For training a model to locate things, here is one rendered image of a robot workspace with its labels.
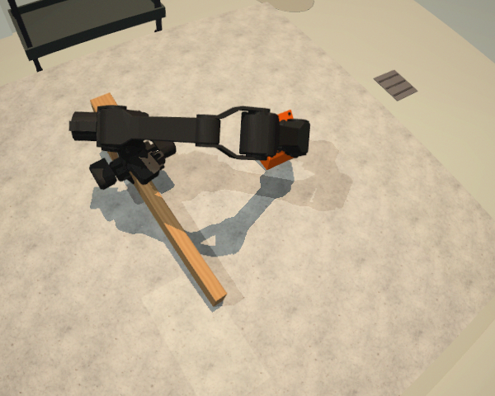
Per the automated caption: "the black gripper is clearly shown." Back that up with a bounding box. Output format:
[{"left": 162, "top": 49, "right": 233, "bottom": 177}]
[{"left": 89, "top": 140, "right": 176, "bottom": 190}]

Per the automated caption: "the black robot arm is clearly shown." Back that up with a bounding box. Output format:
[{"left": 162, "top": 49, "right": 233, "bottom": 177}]
[{"left": 68, "top": 105, "right": 310, "bottom": 185}]

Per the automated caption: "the brown wooden post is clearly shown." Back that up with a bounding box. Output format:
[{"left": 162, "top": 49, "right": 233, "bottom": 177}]
[{"left": 90, "top": 92, "right": 118, "bottom": 161}]

